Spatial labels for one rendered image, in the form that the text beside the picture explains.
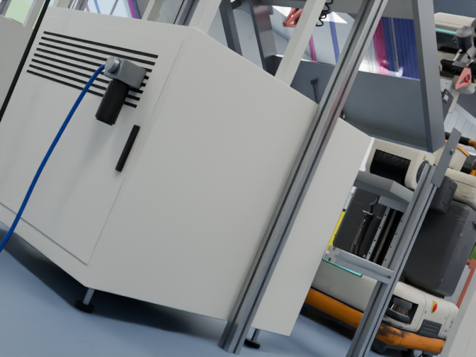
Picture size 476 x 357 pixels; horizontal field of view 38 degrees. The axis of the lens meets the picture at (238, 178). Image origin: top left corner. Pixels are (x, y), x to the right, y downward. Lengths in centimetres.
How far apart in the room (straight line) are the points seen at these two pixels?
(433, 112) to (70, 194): 104
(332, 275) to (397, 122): 89
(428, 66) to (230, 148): 69
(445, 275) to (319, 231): 134
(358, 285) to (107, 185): 155
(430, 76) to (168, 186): 87
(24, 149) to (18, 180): 8
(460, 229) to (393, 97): 105
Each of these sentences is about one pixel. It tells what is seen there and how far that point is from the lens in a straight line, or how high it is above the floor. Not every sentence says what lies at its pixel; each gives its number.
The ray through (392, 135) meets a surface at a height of 70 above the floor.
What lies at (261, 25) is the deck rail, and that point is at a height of 91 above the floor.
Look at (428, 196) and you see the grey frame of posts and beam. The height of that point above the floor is 55.
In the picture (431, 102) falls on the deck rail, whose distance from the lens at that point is 204.
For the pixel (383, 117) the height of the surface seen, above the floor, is 74.
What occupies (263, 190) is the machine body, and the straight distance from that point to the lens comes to 163.
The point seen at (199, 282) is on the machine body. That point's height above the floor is 13.
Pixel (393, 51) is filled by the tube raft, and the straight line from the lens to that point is 210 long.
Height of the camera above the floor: 34
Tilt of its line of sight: 1 degrees up
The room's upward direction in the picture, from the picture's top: 23 degrees clockwise
